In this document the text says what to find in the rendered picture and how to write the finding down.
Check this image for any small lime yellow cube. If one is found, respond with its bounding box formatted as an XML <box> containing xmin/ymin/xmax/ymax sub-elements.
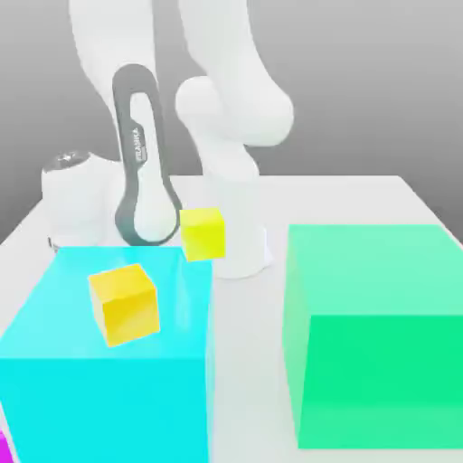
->
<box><xmin>178</xmin><ymin>206</ymin><xmax>228</xmax><ymax>262</ymax></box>

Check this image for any small golden yellow cube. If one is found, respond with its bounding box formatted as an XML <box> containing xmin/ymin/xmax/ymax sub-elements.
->
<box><xmin>87</xmin><ymin>262</ymin><xmax>162</xmax><ymax>349</ymax></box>

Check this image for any small magenta cube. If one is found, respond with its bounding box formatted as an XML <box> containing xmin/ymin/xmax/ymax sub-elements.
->
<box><xmin>0</xmin><ymin>429</ymin><xmax>15</xmax><ymax>463</ymax></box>

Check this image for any large green box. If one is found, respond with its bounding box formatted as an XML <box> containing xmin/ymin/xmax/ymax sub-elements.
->
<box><xmin>281</xmin><ymin>222</ymin><xmax>463</xmax><ymax>450</ymax></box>

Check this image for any large cyan box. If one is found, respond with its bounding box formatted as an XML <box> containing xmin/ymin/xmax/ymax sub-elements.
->
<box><xmin>0</xmin><ymin>245</ymin><xmax>215</xmax><ymax>463</ymax></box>

